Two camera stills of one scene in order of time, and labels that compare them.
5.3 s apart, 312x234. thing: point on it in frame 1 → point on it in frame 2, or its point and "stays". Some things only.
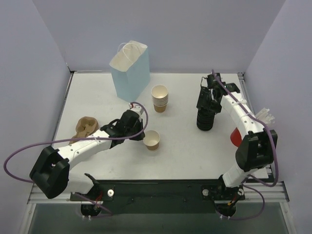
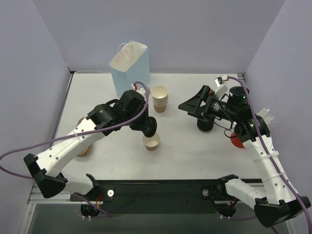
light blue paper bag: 130,69 stays
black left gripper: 137,131 → 149,127
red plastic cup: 236,137 stays
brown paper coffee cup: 151,139 stays
